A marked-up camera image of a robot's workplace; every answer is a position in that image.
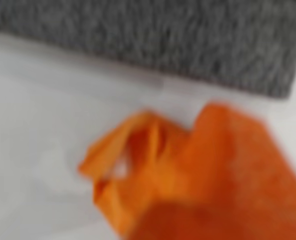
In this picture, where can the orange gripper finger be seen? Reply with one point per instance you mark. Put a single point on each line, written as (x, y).
(212, 222)
(237, 155)

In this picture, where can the orange paper ball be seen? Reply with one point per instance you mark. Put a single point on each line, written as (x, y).
(142, 160)

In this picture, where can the grey foam border strip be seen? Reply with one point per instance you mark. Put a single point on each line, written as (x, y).
(162, 37)

